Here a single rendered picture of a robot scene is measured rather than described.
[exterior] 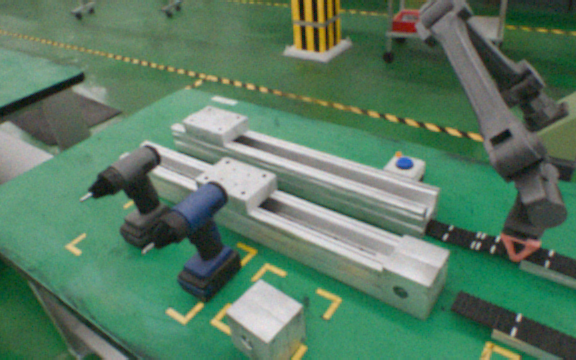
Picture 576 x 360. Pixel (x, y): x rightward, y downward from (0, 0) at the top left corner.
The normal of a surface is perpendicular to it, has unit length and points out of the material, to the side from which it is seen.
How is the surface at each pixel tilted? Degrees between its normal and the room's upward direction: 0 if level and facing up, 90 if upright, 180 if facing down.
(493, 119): 52
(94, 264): 0
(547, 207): 90
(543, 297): 0
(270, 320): 0
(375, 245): 90
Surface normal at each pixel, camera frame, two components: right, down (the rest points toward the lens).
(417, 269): -0.09, -0.82
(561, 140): -0.56, 0.51
